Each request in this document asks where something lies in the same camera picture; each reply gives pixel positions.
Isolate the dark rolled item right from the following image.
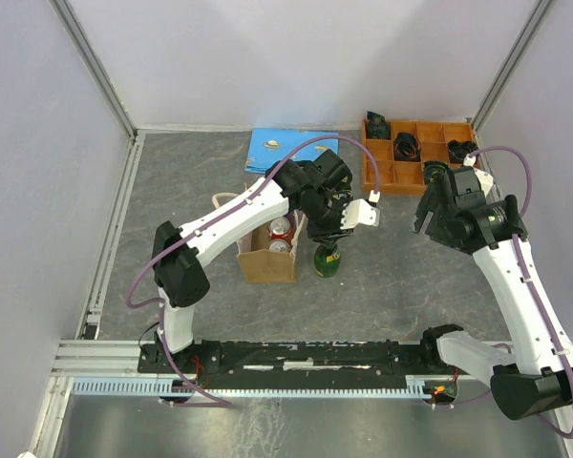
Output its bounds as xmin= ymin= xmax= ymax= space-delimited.
xmin=447 ymin=139 xmax=478 ymax=164

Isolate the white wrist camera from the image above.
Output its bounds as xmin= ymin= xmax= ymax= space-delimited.
xmin=463 ymin=154 xmax=495 ymax=197
xmin=340 ymin=191 xmax=380 ymax=230

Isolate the green glass bottle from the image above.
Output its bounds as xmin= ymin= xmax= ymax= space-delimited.
xmin=313 ymin=243 xmax=341 ymax=278

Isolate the burlap canvas tote bag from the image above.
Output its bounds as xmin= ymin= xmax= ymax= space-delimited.
xmin=236 ymin=211 xmax=308 ymax=283

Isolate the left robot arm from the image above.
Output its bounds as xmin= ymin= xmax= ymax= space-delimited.
xmin=149 ymin=150 xmax=367 ymax=372

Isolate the aluminium frame rail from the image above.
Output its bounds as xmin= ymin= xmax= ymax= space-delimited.
xmin=50 ymin=339 xmax=573 ymax=381

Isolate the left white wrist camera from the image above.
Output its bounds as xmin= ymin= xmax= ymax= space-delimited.
xmin=340 ymin=191 xmax=380 ymax=230

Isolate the dark rolled item top-left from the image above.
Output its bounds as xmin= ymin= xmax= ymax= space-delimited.
xmin=366 ymin=111 xmax=392 ymax=140

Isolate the orange compartment tray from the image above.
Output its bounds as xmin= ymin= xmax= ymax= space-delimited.
xmin=361 ymin=118 xmax=477 ymax=196

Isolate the red cola can front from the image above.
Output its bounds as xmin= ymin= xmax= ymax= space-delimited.
xmin=267 ymin=217 xmax=295 ymax=242

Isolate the dark rolled item bottom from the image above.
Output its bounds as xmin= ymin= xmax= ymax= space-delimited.
xmin=422 ymin=160 xmax=450 ymax=185

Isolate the blue patterned folded cloth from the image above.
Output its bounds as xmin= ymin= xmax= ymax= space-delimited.
xmin=244 ymin=128 xmax=339 ymax=175

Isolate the dark rolled item middle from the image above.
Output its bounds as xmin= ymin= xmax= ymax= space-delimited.
xmin=393 ymin=132 xmax=421 ymax=161

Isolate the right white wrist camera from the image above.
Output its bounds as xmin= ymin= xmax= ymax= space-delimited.
xmin=463 ymin=154 xmax=495 ymax=197

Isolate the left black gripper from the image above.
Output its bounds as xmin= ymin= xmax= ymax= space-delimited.
xmin=300 ymin=191 xmax=355 ymax=249

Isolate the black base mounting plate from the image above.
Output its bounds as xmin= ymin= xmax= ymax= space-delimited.
xmin=137 ymin=339 xmax=478 ymax=390

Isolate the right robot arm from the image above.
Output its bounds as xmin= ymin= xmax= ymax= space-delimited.
xmin=414 ymin=161 xmax=573 ymax=420

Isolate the red cola can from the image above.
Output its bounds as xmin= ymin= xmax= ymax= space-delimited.
xmin=267 ymin=239 xmax=291 ymax=253
xmin=267 ymin=217 xmax=295 ymax=242

